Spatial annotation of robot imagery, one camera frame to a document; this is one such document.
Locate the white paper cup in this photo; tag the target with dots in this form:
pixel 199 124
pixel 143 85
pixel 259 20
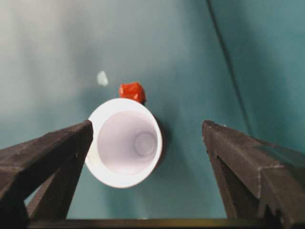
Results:
pixel 119 143

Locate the small white scrap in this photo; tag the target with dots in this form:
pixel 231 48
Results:
pixel 102 78

